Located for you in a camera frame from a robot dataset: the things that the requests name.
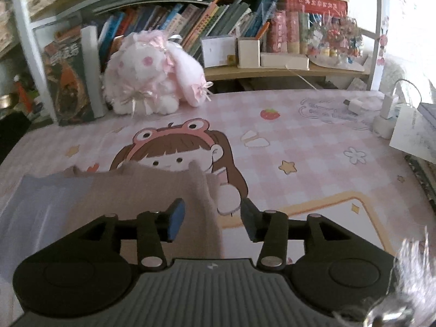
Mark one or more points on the cream pen holder box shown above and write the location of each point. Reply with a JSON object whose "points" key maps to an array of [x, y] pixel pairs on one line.
{"points": [[248, 53]]}

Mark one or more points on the lavender and beige sweater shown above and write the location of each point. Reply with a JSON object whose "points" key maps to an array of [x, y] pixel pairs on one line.
{"points": [[43, 210]]}

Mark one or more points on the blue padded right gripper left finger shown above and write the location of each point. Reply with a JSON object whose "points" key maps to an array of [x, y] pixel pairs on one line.
{"points": [[154, 228]]}

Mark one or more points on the red white bottle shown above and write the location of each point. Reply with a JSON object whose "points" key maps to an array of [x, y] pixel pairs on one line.
{"points": [[24, 98]]}

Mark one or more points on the white paper sheet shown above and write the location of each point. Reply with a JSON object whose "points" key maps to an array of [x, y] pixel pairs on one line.
{"points": [[413, 134]]}

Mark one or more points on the colourful figurine ornament display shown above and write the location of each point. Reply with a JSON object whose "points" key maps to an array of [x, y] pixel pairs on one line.
{"points": [[335, 43]]}

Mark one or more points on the white charger adapter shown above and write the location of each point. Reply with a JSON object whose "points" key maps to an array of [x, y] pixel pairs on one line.
{"points": [[384, 123]]}

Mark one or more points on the flat white box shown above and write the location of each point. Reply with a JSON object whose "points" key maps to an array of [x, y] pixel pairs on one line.
{"points": [[284, 61]]}

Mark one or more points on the pink white plush bunny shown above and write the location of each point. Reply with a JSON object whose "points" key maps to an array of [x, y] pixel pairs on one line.
{"points": [[152, 74]]}

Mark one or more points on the white box on shelf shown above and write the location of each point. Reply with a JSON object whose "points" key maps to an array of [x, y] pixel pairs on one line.
{"points": [[219, 51]]}

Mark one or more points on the pink checkered cartoon desk mat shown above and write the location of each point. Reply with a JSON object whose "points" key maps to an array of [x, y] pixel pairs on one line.
{"points": [[299, 152]]}

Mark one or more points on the Harry Potter book box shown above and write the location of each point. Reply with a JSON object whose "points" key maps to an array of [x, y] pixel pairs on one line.
{"points": [[73, 72]]}

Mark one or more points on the red hardcover book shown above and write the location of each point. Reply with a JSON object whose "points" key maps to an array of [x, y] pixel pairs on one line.
{"points": [[336, 8]]}

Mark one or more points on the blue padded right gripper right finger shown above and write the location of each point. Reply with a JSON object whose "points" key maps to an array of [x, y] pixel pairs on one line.
{"points": [[269, 227]]}

